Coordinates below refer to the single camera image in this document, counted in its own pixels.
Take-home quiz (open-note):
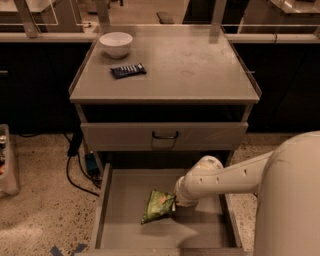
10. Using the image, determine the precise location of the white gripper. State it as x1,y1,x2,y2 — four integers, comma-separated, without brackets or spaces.
174,176,198,207

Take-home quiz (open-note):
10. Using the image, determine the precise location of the green jalapeno chip bag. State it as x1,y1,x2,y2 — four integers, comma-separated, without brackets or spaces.
141,189,176,225

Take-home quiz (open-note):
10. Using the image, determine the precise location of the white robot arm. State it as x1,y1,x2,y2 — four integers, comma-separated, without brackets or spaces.
175,131,320,256

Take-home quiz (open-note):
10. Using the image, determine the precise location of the open grey middle drawer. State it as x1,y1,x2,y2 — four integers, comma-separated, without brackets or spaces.
91,165,245,256

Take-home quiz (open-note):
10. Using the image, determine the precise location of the closed grey top drawer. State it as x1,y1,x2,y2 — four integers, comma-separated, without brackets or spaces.
81,122,248,151

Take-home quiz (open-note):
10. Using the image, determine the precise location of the grey drawer cabinet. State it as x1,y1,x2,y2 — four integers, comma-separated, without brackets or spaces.
70,25,261,175

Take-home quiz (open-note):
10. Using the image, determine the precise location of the blue power adapter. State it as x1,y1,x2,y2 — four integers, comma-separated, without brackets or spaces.
85,153,99,175

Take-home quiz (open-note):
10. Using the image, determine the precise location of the dark blue snack bar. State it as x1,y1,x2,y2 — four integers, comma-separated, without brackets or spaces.
110,63,147,79

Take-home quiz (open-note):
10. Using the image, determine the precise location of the white ceramic bowl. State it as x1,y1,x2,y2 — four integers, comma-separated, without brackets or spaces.
99,32,133,59

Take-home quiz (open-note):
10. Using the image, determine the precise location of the clear plastic bin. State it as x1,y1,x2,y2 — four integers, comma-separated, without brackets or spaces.
0,124,19,198

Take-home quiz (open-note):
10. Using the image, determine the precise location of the black drawer handle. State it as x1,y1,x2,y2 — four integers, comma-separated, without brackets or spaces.
152,131,179,140

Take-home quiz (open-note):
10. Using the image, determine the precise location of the black floor cable left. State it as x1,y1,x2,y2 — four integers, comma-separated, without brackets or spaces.
63,132,104,197

